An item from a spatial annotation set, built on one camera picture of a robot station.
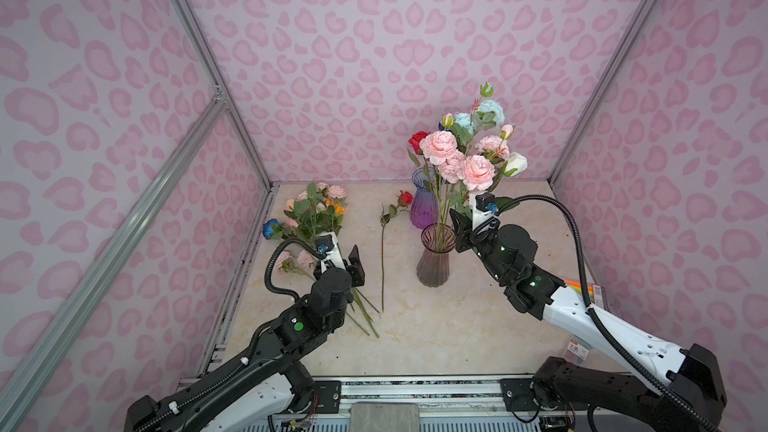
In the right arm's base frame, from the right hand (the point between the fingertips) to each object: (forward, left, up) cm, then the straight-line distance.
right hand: (455, 207), depth 71 cm
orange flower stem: (+22, +36, -28) cm, 50 cm away
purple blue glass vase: (+18, +5, -22) cm, 29 cm away
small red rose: (+27, +12, -28) cm, 41 cm away
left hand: (-7, +25, -7) cm, 27 cm away
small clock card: (-24, -33, -30) cm, 51 cm away
